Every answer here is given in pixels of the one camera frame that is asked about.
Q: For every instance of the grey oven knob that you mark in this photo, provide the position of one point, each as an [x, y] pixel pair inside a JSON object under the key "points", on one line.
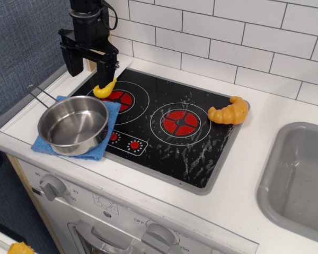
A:
{"points": [[159, 238]]}

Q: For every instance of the red stove knob left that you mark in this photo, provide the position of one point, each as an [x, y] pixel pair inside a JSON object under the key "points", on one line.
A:
{"points": [[113, 137]]}

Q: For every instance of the grey timer knob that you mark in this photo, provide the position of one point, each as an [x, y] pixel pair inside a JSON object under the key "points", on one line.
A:
{"points": [[52, 187]]}

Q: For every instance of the yellow handled white toy knife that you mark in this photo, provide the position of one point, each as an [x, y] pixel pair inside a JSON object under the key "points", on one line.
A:
{"points": [[107, 90]]}

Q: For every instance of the yellow object bottom left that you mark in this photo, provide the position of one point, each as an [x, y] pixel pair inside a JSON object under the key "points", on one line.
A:
{"points": [[20, 248]]}

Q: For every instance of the red stove knob right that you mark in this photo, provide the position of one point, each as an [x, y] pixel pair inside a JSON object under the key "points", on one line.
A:
{"points": [[134, 145]]}

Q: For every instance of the orange toy croissant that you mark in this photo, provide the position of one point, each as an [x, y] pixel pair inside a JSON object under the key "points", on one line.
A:
{"points": [[234, 114]]}

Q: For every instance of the black toy stovetop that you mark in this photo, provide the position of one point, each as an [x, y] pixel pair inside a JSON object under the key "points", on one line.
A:
{"points": [[179, 144]]}

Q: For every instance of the stainless steel pan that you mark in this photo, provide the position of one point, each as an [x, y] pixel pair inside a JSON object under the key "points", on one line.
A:
{"points": [[72, 126]]}

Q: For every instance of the white toy oven front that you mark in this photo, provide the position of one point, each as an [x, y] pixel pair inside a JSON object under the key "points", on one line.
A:
{"points": [[86, 222]]}

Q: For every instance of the red stove knob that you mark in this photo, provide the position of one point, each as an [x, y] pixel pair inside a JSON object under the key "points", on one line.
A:
{"points": [[134, 145], [113, 137]]}

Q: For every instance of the blue cloth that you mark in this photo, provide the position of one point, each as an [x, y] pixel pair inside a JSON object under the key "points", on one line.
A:
{"points": [[95, 154]]}

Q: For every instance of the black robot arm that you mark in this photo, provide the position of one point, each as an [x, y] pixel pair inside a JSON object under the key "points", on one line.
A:
{"points": [[94, 7]]}

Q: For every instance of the grey sink basin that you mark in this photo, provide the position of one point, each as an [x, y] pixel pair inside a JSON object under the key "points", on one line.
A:
{"points": [[288, 191]]}

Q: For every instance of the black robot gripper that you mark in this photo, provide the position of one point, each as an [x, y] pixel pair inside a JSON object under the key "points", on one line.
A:
{"points": [[71, 45]]}

